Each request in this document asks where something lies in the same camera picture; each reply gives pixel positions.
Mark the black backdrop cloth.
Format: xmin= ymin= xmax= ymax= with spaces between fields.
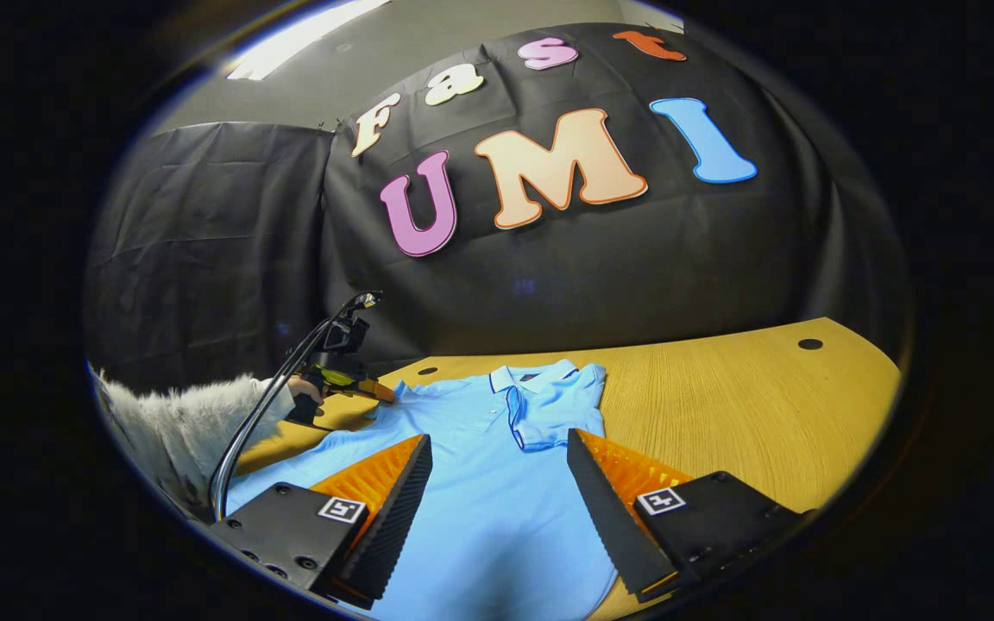
xmin=83 ymin=22 xmax=910 ymax=393

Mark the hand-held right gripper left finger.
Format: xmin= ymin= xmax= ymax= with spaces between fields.
xmin=206 ymin=433 xmax=434 ymax=611

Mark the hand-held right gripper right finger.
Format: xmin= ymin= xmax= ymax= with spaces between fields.
xmin=566 ymin=428 xmax=811 ymax=605

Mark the light blue polo T-shirt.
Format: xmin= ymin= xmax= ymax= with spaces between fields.
xmin=225 ymin=359 xmax=619 ymax=621

